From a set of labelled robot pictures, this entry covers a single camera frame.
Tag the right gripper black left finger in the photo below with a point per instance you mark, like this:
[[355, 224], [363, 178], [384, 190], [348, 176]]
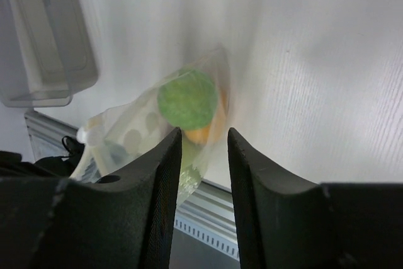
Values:
[[125, 220]]

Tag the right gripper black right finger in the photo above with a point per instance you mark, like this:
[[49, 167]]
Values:
[[285, 221]]

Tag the orange toy lemon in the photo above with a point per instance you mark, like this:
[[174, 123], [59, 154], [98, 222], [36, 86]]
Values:
[[215, 129]]

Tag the green toy fruit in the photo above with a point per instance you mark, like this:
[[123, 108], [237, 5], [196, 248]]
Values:
[[188, 101]]

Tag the clear zip top bag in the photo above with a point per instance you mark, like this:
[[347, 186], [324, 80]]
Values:
[[119, 135]]

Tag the clear plastic container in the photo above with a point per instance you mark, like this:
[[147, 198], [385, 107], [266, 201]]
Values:
[[46, 54]]

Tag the slotted white cable duct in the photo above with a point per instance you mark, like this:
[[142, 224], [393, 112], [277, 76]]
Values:
[[207, 236]]

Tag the aluminium mounting rail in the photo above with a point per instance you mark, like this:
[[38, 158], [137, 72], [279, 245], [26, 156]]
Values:
[[209, 207]]

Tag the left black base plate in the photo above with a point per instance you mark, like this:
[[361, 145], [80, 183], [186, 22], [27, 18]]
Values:
[[13, 165]]

